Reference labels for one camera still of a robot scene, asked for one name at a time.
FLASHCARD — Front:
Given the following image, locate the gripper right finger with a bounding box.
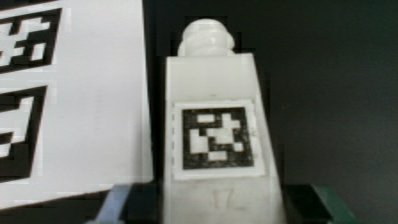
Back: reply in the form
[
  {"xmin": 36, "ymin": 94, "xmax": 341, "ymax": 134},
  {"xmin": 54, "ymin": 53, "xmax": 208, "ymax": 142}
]
[{"xmin": 313, "ymin": 185, "xmax": 359, "ymax": 224}]

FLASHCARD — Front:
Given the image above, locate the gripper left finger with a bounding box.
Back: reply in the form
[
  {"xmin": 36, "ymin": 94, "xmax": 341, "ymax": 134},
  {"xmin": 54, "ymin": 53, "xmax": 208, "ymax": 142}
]
[{"xmin": 87, "ymin": 185, "xmax": 132, "ymax": 224}]

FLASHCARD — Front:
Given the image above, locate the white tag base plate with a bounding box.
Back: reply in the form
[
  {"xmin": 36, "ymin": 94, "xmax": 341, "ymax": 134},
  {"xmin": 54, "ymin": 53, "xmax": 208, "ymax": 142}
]
[{"xmin": 0, "ymin": 0, "xmax": 153, "ymax": 209}]

